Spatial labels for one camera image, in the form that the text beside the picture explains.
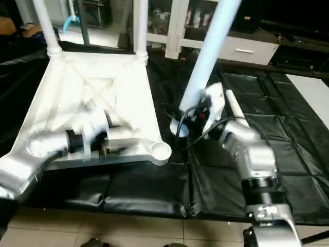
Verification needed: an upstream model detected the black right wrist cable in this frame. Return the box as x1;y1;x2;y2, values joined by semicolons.
164;105;252;150

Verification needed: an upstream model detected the white plastic table leg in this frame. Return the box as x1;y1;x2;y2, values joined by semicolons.
33;0;63;56
170;0;242;138
133;0;150;62
225;90;248;124

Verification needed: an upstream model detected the white glass-door cabinet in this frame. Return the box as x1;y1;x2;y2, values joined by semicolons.
147;0;227;60

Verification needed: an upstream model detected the black work mat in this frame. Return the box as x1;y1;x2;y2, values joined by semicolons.
0;39;329;224

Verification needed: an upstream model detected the black stand leg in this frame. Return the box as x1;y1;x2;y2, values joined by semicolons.
298;231;329;246

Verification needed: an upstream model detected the flat brown cardboard sheet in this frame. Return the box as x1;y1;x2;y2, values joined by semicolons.
0;15;19;36

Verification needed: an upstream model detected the white plastic table top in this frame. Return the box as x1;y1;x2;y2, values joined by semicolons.
0;51;172;168

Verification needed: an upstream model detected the white drawer unit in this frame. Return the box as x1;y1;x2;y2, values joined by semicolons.
218;35;281;66

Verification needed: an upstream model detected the brown cardboard box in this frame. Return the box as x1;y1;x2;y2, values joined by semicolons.
21;23;44;39

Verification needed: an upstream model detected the black metal pole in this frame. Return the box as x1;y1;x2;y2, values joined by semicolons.
77;0;92;46

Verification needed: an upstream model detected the white flat board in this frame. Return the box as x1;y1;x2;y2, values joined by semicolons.
285;72;329;127

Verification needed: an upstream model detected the blue plastic tool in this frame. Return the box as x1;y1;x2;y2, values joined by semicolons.
62;0;83;34

